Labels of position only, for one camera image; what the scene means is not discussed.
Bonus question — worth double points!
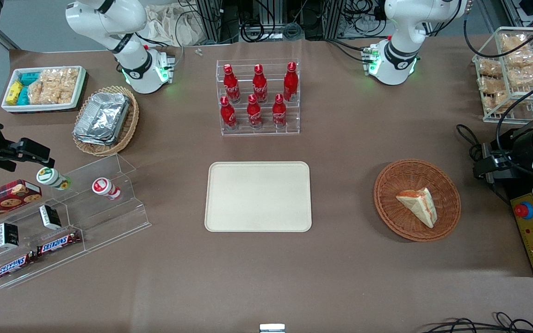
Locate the crumpled beige cloth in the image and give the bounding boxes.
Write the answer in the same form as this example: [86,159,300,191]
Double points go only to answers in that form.
[145,4,208,47]

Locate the red tartan cookie box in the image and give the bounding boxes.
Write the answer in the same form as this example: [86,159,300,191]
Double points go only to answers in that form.
[0,179,43,228]

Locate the aluminium frame rack with cables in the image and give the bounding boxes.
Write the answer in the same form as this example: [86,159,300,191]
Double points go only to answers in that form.
[179,0,390,44]

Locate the white rectangular snack tray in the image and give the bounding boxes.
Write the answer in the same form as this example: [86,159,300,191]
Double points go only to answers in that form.
[1,65,87,113]

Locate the beige rectangular tray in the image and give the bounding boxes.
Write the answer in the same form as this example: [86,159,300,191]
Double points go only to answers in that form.
[205,161,313,233]

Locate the bagged cracker snack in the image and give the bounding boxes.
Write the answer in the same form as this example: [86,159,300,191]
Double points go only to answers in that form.
[477,59,503,78]
[505,48,533,68]
[478,76,508,94]
[507,65,533,87]
[500,33,529,52]
[481,90,511,112]

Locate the yellow snack pack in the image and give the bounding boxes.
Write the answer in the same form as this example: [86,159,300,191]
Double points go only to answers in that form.
[6,80,25,104]

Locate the black cable bundle at edge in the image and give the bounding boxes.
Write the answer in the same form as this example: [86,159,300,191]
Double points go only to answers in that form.
[426,312,533,333]

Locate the triangular sandwich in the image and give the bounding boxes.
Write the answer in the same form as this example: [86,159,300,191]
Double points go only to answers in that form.
[396,187,438,229]

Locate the clear bag of rice crackers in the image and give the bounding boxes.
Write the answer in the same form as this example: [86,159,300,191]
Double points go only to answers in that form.
[28,68,80,105]

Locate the brown round wicker basket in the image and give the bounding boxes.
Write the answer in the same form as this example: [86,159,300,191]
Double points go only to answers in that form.
[373,159,462,243]

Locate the light oval wicker basket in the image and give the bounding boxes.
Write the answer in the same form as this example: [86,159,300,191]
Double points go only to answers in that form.
[72,85,140,157]

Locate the red-capped yogurt bottle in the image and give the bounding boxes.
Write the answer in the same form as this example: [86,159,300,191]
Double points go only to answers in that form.
[92,177,122,201]

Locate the black countertop appliance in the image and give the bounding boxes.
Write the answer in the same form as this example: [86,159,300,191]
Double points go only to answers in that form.
[473,126,533,277]

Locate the clear acrylic bottle rack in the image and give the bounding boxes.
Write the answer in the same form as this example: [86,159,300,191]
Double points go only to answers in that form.
[215,58,301,136]

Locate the red cola bottle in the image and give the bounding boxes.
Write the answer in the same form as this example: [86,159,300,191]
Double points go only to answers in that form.
[252,64,268,104]
[220,96,238,130]
[272,93,287,129]
[283,62,299,102]
[247,94,264,130]
[223,64,242,104]

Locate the clear acrylic stepped display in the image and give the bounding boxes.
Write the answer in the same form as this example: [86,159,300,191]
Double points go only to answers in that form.
[0,154,152,290]

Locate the Snickers chocolate bar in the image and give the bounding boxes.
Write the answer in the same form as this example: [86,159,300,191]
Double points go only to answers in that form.
[0,252,38,282]
[36,230,82,258]

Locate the stacked aluminium foil trays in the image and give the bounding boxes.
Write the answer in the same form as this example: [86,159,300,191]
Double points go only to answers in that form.
[73,92,131,147]

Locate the green-capped yogurt bottle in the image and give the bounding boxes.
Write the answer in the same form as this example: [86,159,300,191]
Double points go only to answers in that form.
[36,166,72,191]

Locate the small black white carton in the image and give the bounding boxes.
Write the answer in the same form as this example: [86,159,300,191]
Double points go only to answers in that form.
[0,222,20,250]
[38,204,63,231]

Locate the black power cable on table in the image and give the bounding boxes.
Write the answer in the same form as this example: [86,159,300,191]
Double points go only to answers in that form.
[456,123,495,182]

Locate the white wire shelf basket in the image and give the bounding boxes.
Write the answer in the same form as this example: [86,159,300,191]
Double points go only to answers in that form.
[472,26,533,124]

